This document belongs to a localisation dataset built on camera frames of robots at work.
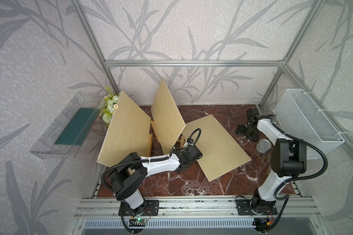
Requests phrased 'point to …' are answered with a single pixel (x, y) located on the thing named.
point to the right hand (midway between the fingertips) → (242, 134)
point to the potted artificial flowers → (111, 105)
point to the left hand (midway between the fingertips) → (182, 154)
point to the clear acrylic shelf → (45, 148)
